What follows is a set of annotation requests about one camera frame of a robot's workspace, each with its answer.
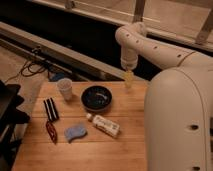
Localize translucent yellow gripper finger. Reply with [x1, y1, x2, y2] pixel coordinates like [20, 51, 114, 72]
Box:
[124, 70, 134, 88]

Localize white ceramic cup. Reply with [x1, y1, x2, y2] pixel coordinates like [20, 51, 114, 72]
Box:
[57, 78, 72, 101]

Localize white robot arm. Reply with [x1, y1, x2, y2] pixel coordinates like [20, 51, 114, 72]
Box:
[115, 22, 213, 171]

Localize dark ceramic bowl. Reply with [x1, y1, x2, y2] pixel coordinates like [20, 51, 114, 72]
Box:
[81, 85, 112, 112]

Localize white tube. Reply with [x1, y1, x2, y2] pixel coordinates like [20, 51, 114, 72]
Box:
[86, 113, 120, 137]

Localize blue object behind table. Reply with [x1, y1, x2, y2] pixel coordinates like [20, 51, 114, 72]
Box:
[49, 73, 65, 82]

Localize blue sponge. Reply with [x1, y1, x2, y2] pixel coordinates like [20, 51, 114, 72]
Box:
[64, 124, 87, 142]

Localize black white striped block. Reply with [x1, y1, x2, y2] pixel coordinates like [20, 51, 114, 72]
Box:
[43, 98, 59, 122]

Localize black chair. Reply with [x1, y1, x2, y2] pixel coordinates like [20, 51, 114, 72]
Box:
[0, 80, 30, 171]

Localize metal floor rail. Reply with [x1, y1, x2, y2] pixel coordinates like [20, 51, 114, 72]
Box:
[0, 21, 148, 83]

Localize metal window frame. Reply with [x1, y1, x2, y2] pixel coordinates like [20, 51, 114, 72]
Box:
[30, 0, 213, 52]

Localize black floor cable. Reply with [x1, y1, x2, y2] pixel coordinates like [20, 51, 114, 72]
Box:
[3, 58, 54, 84]

